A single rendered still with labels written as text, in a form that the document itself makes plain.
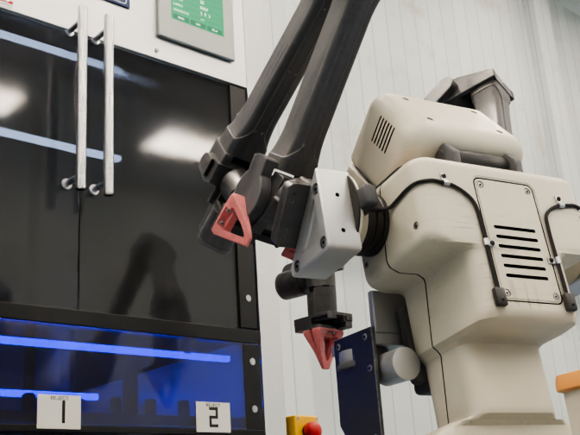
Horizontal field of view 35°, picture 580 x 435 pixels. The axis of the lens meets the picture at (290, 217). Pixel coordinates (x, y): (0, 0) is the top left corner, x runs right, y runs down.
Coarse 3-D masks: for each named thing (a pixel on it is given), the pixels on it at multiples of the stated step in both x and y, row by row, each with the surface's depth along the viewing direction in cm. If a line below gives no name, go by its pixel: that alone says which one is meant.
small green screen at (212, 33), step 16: (160, 0) 206; (176, 0) 209; (192, 0) 212; (208, 0) 216; (224, 0) 220; (160, 16) 204; (176, 16) 207; (192, 16) 211; (208, 16) 214; (224, 16) 218; (160, 32) 203; (176, 32) 206; (192, 32) 210; (208, 32) 213; (224, 32) 216; (208, 48) 211; (224, 48) 215
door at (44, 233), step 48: (0, 48) 177; (48, 48) 184; (0, 96) 174; (48, 96) 181; (0, 144) 171; (48, 144) 178; (0, 192) 168; (48, 192) 175; (0, 240) 165; (48, 240) 172; (0, 288) 163; (48, 288) 169
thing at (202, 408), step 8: (200, 408) 182; (208, 408) 184; (224, 408) 186; (200, 416) 182; (208, 416) 183; (224, 416) 186; (200, 424) 181; (208, 424) 182; (216, 424) 184; (224, 424) 185
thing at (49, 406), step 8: (40, 400) 160; (48, 400) 161; (56, 400) 162; (72, 400) 164; (80, 400) 166; (40, 408) 160; (48, 408) 161; (56, 408) 162; (72, 408) 164; (80, 408) 165; (40, 416) 160; (48, 416) 161; (56, 416) 162; (72, 416) 164; (80, 416) 165; (40, 424) 159; (48, 424) 160; (56, 424) 161; (64, 424) 162; (72, 424) 163
